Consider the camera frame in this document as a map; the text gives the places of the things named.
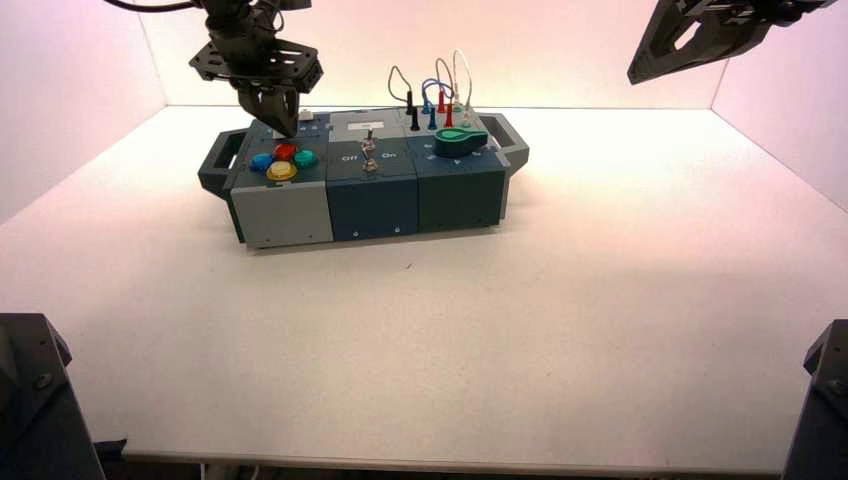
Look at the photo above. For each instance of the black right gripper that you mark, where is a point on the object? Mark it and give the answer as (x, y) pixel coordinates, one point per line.
(762, 13)

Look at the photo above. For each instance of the red round push button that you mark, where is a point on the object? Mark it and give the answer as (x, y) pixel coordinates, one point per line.
(285, 152)

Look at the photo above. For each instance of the white paper label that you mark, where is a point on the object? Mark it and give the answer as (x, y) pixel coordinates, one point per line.
(369, 125)

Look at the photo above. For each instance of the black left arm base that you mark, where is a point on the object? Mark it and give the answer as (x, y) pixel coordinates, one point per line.
(33, 411)

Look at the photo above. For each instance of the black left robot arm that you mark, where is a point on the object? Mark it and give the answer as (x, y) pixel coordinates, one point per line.
(242, 20)

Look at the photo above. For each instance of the green round push button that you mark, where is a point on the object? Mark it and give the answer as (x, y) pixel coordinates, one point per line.
(305, 158)

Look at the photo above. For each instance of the grey and blue task box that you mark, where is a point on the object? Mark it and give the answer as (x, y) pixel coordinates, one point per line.
(371, 192)

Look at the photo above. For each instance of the metal toggle switch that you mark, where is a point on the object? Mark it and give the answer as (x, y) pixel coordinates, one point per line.
(370, 166)

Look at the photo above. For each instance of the blue round push button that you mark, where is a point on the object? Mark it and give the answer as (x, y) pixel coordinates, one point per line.
(261, 162)

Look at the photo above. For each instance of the green rotary knob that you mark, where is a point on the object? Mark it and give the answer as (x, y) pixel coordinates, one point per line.
(457, 142)

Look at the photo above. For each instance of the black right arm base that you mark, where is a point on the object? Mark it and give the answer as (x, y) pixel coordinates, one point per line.
(825, 411)

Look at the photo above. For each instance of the yellow round push button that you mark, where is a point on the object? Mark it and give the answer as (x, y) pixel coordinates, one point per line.
(281, 171)

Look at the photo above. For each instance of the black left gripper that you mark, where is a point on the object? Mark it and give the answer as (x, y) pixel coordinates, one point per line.
(265, 63)

